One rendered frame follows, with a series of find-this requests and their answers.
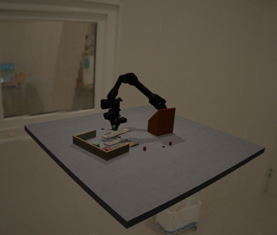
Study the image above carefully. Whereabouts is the tan strip with blue lines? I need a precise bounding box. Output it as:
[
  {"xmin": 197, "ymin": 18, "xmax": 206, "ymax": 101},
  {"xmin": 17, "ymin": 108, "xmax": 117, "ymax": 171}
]
[{"xmin": 110, "ymin": 129, "xmax": 130, "ymax": 136}]

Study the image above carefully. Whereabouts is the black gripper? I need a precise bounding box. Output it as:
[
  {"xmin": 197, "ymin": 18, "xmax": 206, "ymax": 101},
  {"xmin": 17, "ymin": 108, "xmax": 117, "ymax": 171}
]
[{"xmin": 109, "ymin": 108, "xmax": 127, "ymax": 130}]

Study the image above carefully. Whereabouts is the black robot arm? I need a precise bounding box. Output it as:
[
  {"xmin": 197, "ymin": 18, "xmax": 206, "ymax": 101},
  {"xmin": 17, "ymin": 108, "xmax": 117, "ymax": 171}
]
[{"xmin": 101, "ymin": 73, "xmax": 167, "ymax": 120}]

